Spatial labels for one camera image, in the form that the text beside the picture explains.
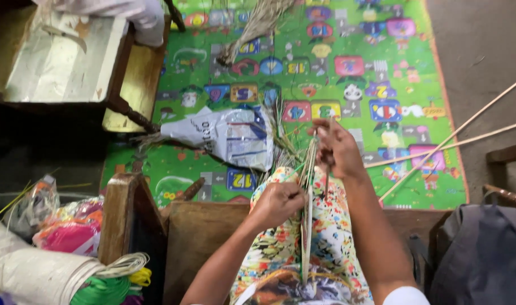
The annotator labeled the white printed plastic bag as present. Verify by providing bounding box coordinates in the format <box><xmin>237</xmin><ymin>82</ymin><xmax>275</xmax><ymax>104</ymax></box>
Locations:
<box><xmin>160</xmin><ymin>105</ymin><xmax>276</xmax><ymax>173</ymax></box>

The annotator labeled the white cloth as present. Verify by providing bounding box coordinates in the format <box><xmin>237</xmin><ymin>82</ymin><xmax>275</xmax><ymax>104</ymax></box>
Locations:
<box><xmin>31</xmin><ymin>0</ymin><xmax>165</xmax><ymax>47</ymax></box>

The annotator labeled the person's right hand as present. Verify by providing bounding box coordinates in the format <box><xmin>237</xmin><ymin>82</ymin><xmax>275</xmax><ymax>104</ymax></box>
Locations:
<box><xmin>307</xmin><ymin>118</ymin><xmax>366</xmax><ymax>180</ymax></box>

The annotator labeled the green cord coil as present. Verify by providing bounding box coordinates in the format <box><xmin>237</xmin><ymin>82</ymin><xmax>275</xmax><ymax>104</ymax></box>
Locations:
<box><xmin>70</xmin><ymin>275</ymin><xmax>134</xmax><ymax>305</ymax></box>

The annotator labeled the dark wooden stick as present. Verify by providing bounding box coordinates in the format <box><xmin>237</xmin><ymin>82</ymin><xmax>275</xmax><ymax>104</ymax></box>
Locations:
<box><xmin>164</xmin><ymin>0</ymin><xmax>186</xmax><ymax>33</ymax></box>

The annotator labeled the yellow cord coil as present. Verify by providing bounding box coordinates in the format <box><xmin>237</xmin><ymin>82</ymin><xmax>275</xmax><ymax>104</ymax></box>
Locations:
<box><xmin>128</xmin><ymin>267</ymin><xmax>152</xmax><ymax>287</ymax></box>

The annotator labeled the green printed play mat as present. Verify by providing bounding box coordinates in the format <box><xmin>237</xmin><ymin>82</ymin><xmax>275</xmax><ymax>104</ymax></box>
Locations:
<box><xmin>100</xmin><ymin>0</ymin><xmax>469</xmax><ymax>211</ymax></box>

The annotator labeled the flat pale wooden stick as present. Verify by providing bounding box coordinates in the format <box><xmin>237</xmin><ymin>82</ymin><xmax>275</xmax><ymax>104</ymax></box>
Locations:
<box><xmin>300</xmin><ymin>186</ymin><xmax>316</xmax><ymax>285</ymax></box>

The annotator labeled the person's left hand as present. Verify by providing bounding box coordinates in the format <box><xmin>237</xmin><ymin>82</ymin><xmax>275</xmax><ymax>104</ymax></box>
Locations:
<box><xmin>250</xmin><ymin>182</ymin><xmax>308</xmax><ymax>232</ymax></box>

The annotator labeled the brown wooden frame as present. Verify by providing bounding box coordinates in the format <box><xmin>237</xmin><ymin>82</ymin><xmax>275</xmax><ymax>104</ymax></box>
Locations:
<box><xmin>98</xmin><ymin>172</ymin><xmax>167</xmax><ymax>265</ymax></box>

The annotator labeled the white sack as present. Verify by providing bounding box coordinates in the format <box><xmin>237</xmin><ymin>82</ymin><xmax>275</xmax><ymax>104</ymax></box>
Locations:
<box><xmin>0</xmin><ymin>208</ymin><xmax>107</xmax><ymax>305</ymax></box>

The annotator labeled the clear plastic bag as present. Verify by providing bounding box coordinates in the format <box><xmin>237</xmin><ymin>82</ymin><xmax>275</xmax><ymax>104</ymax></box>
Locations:
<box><xmin>3</xmin><ymin>175</ymin><xmax>60</xmax><ymax>239</ymax></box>

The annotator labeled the dry grey grass bundle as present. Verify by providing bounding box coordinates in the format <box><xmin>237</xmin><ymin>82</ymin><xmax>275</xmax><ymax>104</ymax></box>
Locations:
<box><xmin>218</xmin><ymin>0</ymin><xmax>296</xmax><ymax>67</ymax></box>

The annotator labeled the wooden bench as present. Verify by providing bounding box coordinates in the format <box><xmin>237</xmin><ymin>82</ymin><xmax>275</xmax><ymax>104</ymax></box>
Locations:
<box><xmin>162</xmin><ymin>201</ymin><xmax>450</xmax><ymax>305</ymax></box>

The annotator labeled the person's floral clothing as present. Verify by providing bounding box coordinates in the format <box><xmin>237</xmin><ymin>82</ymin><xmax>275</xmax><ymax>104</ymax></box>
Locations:
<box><xmin>229</xmin><ymin>166</ymin><xmax>374</xmax><ymax>305</ymax></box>

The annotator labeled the brown wooden handle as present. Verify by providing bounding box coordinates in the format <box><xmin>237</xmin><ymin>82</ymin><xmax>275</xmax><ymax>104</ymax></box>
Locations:
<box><xmin>161</xmin><ymin>177</ymin><xmax>206</xmax><ymax>219</ymax></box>

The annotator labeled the long thin pale stick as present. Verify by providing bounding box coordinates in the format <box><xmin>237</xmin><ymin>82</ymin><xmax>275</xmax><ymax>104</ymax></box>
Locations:
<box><xmin>379</xmin><ymin>76</ymin><xmax>516</xmax><ymax>202</ymax></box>
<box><xmin>365</xmin><ymin>119</ymin><xmax>516</xmax><ymax>169</ymax></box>

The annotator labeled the person's white sleeve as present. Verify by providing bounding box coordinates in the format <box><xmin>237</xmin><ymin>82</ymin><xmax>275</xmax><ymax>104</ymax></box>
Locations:
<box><xmin>382</xmin><ymin>286</ymin><xmax>430</xmax><ymax>305</ymax></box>

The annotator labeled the cream cord coil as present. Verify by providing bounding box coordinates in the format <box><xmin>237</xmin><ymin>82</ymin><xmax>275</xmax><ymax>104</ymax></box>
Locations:
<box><xmin>94</xmin><ymin>252</ymin><xmax>150</xmax><ymax>279</ymax></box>

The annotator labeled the dark grey bag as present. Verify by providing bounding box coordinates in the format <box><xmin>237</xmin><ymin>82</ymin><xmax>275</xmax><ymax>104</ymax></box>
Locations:
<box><xmin>427</xmin><ymin>203</ymin><xmax>516</xmax><ymax>305</ymax></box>

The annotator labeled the grass bundle under bag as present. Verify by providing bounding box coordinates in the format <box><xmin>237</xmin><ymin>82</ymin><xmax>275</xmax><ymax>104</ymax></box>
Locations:
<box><xmin>132</xmin><ymin>131</ymin><xmax>167</xmax><ymax>150</ymax></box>

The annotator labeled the bunch of thin grass stalks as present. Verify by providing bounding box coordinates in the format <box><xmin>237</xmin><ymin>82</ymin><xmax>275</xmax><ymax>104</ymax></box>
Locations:
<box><xmin>258</xmin><ymin>98</ymin><xmax>326</xmax><ymax>200</ymax></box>

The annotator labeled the wooden chair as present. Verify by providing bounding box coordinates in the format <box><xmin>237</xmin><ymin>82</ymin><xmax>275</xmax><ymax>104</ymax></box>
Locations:
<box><xmin>483</xmin><ymin>141</ymin><xmax>516</xmax><ymax>211</ymax></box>

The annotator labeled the pink plastic bag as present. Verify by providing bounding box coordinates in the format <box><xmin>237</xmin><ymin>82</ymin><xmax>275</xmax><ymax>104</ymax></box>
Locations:
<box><xmin>33</xmin><ymin>198</ymin><xmax>104</xmax><ymax>257</ymax></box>

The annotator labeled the wooden stool with metal top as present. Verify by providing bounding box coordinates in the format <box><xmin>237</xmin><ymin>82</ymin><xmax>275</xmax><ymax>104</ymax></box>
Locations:
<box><xmin>0</xmin><ymin>0</ymin><xmax>170</xmax><ymax>134</ymax></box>

